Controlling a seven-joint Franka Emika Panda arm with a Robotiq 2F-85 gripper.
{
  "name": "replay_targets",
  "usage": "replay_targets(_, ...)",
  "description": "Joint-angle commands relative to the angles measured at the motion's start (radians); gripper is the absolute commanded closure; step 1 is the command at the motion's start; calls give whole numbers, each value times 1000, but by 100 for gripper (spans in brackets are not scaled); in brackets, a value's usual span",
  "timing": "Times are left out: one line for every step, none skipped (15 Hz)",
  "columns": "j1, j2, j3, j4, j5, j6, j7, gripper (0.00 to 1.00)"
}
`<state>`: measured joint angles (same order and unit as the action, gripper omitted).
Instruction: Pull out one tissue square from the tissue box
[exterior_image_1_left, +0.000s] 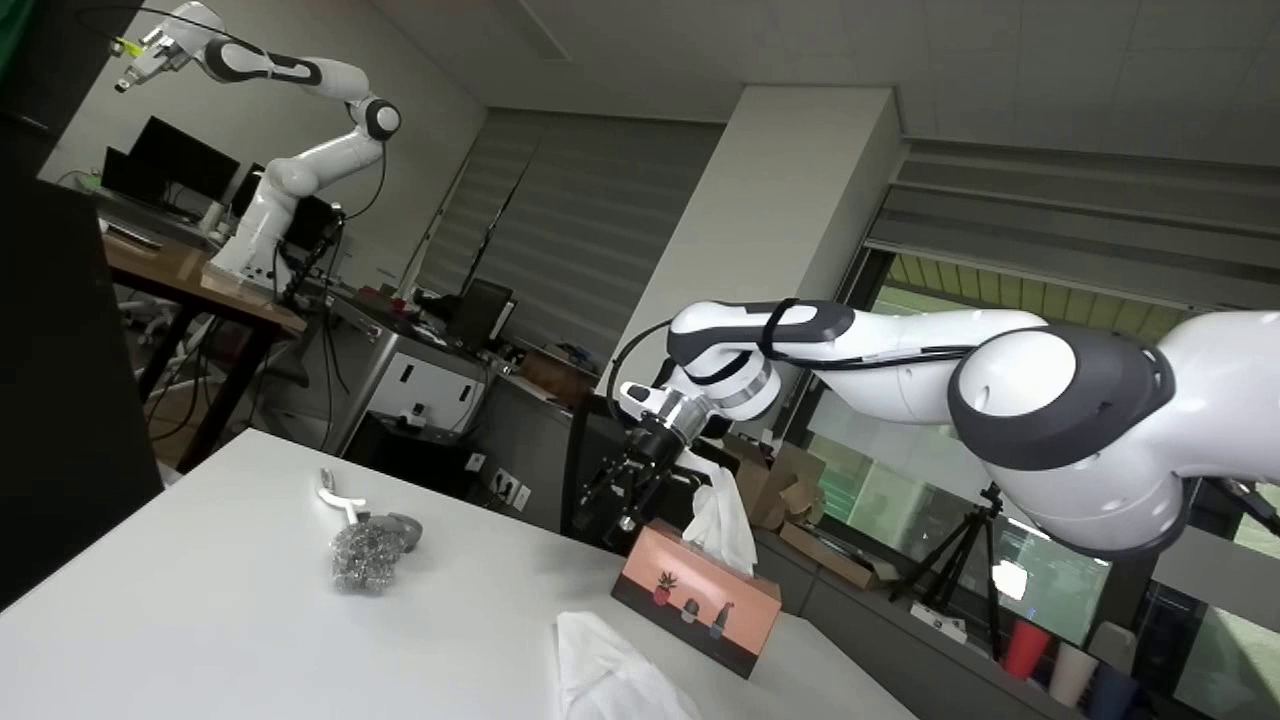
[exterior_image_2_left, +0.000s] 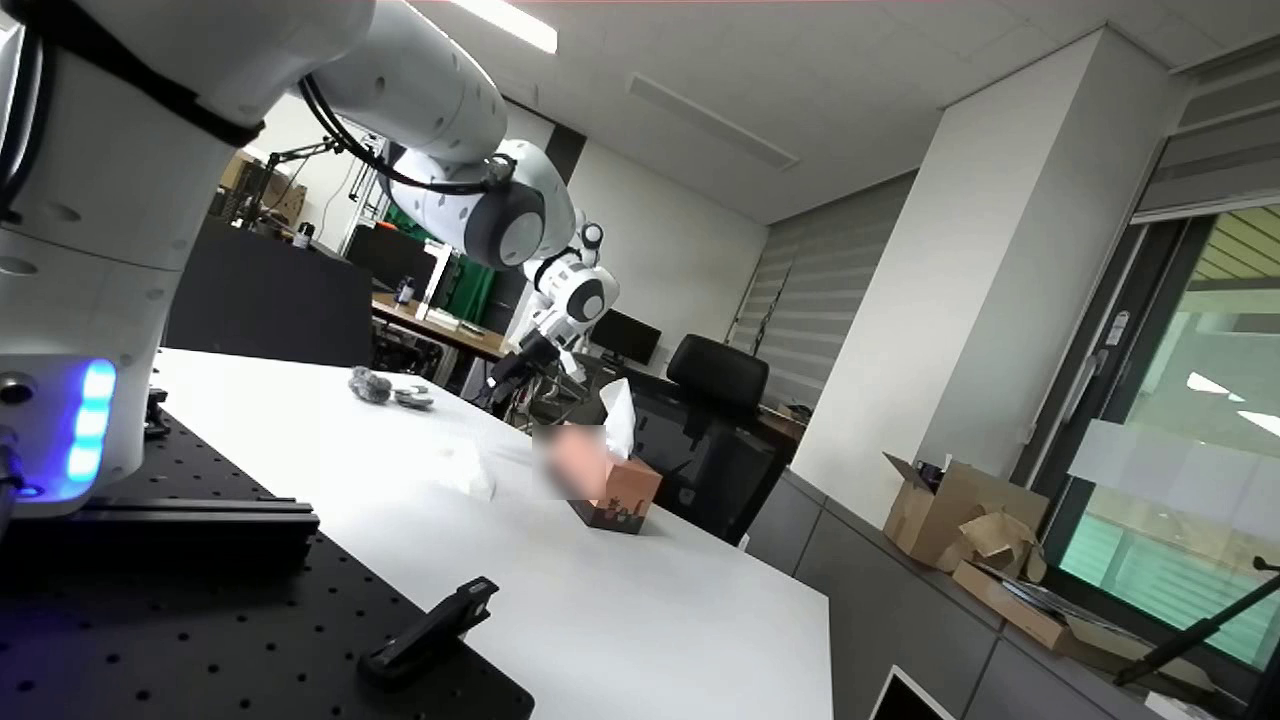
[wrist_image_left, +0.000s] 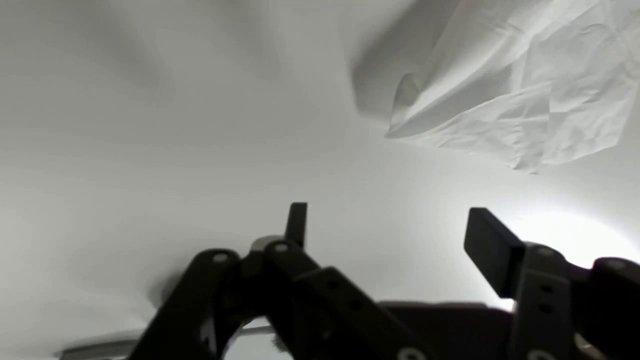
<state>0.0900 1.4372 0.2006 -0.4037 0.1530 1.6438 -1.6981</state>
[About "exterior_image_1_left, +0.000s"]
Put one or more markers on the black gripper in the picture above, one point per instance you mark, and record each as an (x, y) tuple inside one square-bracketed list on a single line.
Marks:
[(644, 463)]

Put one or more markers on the white plastic bag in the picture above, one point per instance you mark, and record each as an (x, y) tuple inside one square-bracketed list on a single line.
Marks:
[(605, 672)]

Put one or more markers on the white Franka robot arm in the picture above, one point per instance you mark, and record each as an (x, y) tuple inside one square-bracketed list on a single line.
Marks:
[(1067, 402)]

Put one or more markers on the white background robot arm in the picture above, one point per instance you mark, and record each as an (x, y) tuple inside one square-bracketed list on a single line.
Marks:
[(300, 165)]

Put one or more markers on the white tissue sheet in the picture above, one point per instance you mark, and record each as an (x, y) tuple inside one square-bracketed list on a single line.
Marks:
[(720, 525)]

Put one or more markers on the large open cardboard box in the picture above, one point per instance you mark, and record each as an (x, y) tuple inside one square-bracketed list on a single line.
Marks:
[(786, 499)]

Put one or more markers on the flat cardboard box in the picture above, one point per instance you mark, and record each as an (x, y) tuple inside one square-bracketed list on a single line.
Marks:
[(821, 554)]

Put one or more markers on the black equipment case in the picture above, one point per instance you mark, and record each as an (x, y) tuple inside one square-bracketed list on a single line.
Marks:
[(513, 463)]

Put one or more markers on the silver metal cabinet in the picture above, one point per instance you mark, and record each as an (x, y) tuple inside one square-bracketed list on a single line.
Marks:
[(412, 386)]

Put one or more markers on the gray steel wool scrubber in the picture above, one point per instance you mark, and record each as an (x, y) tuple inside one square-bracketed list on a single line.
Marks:
[(372, 549)]

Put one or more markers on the small white plastic piece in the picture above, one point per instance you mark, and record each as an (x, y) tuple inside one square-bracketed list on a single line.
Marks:
[(343, 503)]

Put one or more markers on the gray low cabinet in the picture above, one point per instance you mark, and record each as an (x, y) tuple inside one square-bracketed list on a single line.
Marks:
[(904, 652)]

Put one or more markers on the red cup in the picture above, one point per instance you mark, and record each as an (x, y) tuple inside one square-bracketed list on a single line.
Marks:
[(1025, 650)]

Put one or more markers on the white cup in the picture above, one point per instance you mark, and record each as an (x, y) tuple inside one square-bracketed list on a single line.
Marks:
[(1075, 672)]

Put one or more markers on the wooden desk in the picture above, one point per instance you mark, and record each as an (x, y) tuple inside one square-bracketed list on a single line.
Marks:
[(201, 283)]

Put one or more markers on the dark blue cup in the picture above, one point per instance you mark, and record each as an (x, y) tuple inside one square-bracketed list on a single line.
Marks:
[(1113, 692)]

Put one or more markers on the black partition panel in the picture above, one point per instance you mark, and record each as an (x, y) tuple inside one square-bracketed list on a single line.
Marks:
[(64, 402)]

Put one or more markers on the black computer monitor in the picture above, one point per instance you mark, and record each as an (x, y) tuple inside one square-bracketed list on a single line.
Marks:
[(165, 160)]

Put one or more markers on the black camera tripod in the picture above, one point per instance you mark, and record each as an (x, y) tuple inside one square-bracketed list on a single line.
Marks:
[(963, 546)]

